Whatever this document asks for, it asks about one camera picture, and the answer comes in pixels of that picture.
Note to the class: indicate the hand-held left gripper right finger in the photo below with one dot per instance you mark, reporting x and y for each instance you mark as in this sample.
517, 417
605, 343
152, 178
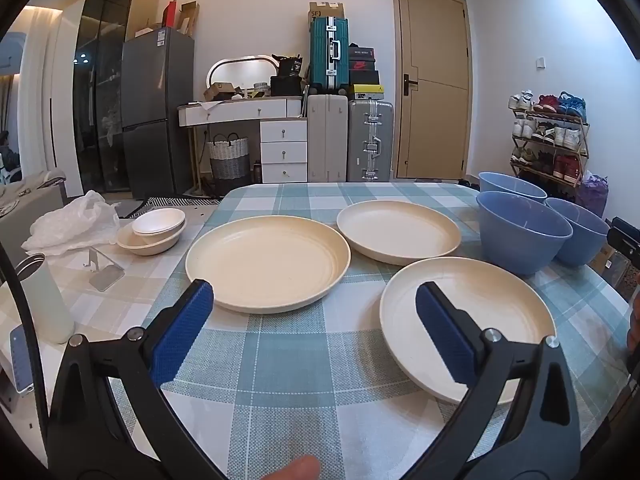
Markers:
445, 335

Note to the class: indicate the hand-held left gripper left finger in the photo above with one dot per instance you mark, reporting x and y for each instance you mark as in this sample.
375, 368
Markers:
182, 332

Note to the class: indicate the blue bowl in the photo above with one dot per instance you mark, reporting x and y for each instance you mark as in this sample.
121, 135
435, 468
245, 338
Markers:
522, 235
585, 232
512, 186

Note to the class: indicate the cream round plate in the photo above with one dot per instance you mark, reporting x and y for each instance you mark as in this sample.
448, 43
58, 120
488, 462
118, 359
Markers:
267, 260
400, 230
500, 305

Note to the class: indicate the person's right hand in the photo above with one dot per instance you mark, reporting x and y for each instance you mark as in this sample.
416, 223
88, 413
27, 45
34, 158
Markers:
635, 325

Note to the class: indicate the person's left hand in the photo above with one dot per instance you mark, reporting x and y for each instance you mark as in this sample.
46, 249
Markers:
295, 469

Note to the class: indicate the purple bag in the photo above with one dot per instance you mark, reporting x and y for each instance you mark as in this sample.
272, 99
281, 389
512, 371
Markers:
595, 195

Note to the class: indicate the beige checked tablecloth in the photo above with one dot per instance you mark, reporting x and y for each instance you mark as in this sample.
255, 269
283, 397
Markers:
150, 280

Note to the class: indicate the metal phone stand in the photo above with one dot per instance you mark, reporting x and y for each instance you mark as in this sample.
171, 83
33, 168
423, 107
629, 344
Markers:
105, 272

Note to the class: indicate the wooden shoe rack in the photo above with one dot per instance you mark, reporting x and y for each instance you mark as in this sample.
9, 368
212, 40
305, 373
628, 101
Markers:
582, 147

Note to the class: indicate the shoe rack with shoes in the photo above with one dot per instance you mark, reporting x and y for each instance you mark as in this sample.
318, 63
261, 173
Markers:
555, 135

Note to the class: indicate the green checked tablecloth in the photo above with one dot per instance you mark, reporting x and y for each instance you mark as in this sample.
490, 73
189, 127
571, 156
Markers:
310, 360

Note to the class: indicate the patterned rug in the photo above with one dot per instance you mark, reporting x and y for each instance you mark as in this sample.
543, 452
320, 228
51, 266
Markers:
170, 202

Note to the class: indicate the white thermos bottle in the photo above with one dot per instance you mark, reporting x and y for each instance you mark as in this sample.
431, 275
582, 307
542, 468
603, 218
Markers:
47, 300

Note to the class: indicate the white plastic bag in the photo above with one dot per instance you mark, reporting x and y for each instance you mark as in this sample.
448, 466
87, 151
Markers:
70, 225

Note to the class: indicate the smartphone with lit screen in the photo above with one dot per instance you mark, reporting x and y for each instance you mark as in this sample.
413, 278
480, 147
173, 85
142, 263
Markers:
21, 360

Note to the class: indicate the woven laundry basket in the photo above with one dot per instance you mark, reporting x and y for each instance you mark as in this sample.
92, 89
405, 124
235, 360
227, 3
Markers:
229, 160

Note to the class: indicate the white dressing table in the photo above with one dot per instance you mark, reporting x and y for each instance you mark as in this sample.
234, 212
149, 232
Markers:
282, 150

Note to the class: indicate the grey sofa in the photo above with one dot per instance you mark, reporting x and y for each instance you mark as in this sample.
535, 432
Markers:
30, 190

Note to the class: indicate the silver suitcase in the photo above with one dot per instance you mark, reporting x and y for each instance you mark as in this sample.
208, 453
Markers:
370, 140

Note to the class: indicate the grey refrigerator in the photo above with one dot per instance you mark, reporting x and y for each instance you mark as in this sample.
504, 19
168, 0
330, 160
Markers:
157, 110

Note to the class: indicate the beige suitcase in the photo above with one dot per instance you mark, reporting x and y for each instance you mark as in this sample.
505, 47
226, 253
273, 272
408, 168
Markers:
327, 140

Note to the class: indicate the small cardboard box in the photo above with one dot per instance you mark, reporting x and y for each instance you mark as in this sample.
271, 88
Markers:
219, 91

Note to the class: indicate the yellow black shoe box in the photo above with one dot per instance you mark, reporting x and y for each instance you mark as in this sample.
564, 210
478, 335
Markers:
367, 92

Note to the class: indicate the tan wooden door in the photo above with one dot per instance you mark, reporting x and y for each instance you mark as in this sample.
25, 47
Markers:
440, 60

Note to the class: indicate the black glass cabinet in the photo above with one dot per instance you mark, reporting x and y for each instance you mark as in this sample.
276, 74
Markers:
100, 85

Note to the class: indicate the black bag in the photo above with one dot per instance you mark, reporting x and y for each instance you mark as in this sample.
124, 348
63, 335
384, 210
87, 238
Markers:
286, 86

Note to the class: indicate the oval vanity mirror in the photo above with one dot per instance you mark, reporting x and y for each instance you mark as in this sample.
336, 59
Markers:
245, 72

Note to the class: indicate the red black shoe box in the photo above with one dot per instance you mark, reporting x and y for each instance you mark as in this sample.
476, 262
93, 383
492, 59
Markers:
361, 65

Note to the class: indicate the black printed box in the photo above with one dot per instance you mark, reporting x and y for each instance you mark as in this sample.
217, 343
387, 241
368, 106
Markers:
291, 66

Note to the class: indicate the teal suitcase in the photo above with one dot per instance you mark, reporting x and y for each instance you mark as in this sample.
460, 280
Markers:
327, 55

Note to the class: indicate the flat cardboard box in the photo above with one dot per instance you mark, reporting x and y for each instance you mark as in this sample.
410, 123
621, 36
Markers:
189, 17

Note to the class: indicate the red paper bag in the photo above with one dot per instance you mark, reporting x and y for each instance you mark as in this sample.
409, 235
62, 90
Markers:
170, 14

